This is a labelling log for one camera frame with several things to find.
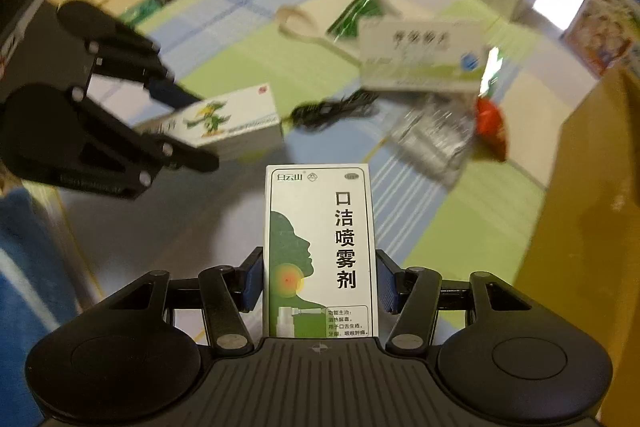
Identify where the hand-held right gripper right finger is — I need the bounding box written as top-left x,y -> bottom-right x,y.
375,249 -> 533,355

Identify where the brown cardboard box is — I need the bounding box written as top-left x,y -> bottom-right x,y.
514,66 -> 640,427

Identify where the black cable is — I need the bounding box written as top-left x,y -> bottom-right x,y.
289,91 -> 379,128

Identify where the white plastic spoon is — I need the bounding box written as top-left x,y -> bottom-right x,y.
276,3 -> 362,58

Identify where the blue cloth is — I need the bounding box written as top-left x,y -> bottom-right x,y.
0,186 -> 103,427

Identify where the green silver foil pouch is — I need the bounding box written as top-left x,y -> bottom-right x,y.
326,0 -> 402,44

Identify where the silver blister pack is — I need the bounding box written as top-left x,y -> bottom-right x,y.
391,99 -> 477,184

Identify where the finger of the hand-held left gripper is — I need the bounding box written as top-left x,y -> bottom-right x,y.
84,13 -> 204,108
59,88 -> 221,201

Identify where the white medicine box blue logo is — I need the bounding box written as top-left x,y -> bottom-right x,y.
359,19 -> 489,94

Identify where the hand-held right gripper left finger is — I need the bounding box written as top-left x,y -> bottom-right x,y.
100,247 -> 265,354

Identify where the blue colorful printed carton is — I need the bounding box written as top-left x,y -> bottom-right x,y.
559,0 -> 640,78

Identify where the plaid cloth covered desktop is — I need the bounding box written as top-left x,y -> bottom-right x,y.
62,0 -> 603,339

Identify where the white box with green bird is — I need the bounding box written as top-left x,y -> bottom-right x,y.
134,82 -> 284,160

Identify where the red sachet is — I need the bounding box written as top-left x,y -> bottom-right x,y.
474,97 -> 509,161

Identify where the white green spray medicine box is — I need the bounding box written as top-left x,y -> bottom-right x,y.
264,164 -> 382,339

